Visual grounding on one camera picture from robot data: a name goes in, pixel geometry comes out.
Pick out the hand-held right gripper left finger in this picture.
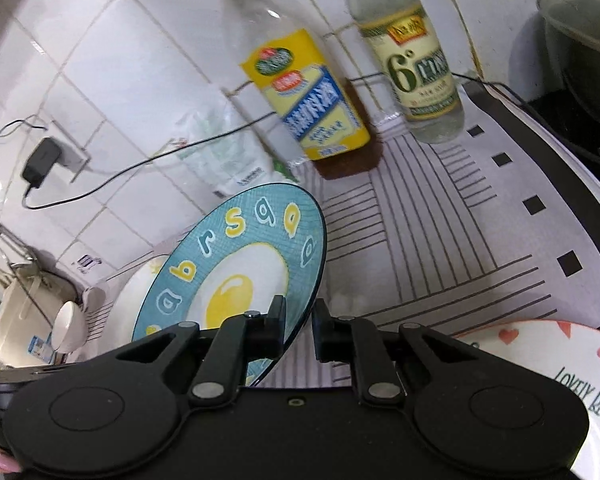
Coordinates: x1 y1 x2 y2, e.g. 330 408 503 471
115 295 287 408

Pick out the blue egg print plate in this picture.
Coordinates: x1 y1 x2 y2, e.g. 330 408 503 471
131 182 327 388

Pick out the thin black wire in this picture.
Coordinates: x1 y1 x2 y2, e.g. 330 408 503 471
0 116 48 147

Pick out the black power adapter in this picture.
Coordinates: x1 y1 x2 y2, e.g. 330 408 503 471
21 137 63 191

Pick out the green label clear bottle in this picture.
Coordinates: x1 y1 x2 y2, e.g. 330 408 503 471
330 0 466 145

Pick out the plain white plate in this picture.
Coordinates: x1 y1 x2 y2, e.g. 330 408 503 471
111 255 173 361

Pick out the floral patterned bowl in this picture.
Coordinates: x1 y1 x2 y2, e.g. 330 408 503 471
452 319 600 480

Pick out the yellow label clear bottle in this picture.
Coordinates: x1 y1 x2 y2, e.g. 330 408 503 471
202 0 371 162

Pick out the person's left hand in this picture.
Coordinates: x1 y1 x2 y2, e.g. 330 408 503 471
0 439 23 475

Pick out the white bowl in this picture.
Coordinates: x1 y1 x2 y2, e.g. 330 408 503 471
52 300 88 352

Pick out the black adapter cable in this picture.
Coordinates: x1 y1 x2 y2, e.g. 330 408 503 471
21 71 506 211

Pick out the metal pot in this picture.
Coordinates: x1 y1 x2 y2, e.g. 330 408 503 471
536 0 600 128

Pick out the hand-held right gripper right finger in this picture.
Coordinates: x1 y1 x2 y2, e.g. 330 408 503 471
311 299 463 407

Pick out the clear printed plastic bag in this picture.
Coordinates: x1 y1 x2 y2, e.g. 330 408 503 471
167 95 301 201

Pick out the white wall socket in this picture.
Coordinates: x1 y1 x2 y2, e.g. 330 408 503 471
42 120 91 183

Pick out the white rice cooker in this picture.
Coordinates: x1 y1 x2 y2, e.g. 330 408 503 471
0 272 81 368

